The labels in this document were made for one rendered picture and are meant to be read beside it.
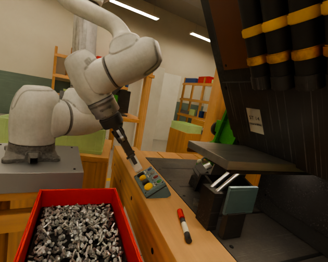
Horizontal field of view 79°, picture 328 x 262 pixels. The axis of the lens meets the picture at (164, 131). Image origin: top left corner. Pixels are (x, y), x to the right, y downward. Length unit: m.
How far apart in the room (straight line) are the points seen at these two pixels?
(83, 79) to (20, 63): 6.93
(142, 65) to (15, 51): 7.06
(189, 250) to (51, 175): 0.50
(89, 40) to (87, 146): 0.69
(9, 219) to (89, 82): 0.55
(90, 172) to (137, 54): 0.97
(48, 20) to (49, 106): 6.91
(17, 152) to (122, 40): 0.55
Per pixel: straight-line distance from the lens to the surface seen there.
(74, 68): 0.65
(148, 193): 0.68
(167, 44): 8.76
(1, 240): 1.25
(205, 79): 7.05
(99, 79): 0.63
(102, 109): 0.65
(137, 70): 0.61
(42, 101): 0.84
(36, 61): 7.53
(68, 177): 0.79
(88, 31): 1.02
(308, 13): 0.38
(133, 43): 0.62
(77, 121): 0.92
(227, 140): 0.70
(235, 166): 0.42
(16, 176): 0.80
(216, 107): 1.38
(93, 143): 1.39
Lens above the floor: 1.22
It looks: 9 degrees down
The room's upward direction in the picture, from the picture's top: 10 degrees clockwise
